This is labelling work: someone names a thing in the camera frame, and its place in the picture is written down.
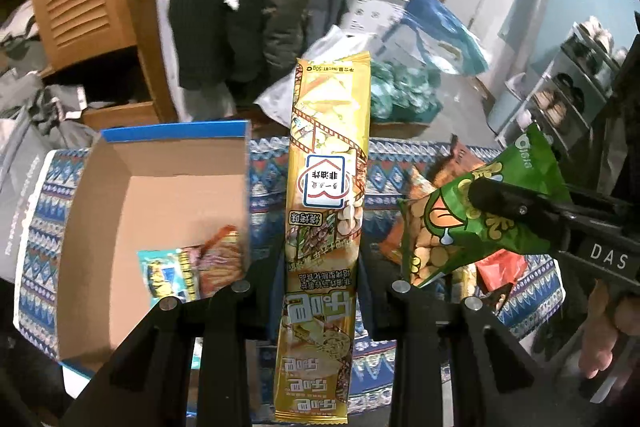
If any teal snack bag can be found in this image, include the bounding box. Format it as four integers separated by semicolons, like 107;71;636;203
137;248;198;306

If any red orange snack bag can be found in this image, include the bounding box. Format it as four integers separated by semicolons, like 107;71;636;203
475;249;527;291

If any french fries snack bag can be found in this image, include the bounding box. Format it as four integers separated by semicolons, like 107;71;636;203
191;225;244;298

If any long yellow snack pack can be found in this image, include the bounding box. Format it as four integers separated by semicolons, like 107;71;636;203
273;52;371;425

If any orange popcorn snack bag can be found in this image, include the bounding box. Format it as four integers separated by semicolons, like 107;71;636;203
378;167;435;265

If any green peanut snack bag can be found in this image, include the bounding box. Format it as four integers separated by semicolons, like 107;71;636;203
401;124;570;287

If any orange brown chip bag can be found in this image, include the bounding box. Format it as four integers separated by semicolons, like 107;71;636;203
427;134;485;188

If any person's right hand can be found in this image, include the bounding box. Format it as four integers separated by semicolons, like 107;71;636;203
578;280;640;379

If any blue patterned tablecloth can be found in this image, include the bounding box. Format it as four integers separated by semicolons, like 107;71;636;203
14;136;566;416

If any shoe rack with shoes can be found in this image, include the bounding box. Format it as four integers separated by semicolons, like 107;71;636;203
487;15;627;156

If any blue cardboard box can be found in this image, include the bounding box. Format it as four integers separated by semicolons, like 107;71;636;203
56;120;250;379

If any teal checkered cloth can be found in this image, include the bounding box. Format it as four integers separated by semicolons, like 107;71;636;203
371;61;442;124

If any blue white plastic bag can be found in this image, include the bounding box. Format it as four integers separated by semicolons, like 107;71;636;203
374;0;491;77

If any grey printed tote bag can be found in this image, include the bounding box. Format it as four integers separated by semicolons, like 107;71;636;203
0;114;51;283

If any grey clothes pile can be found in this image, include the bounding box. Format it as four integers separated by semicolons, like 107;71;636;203
1;70;98;150

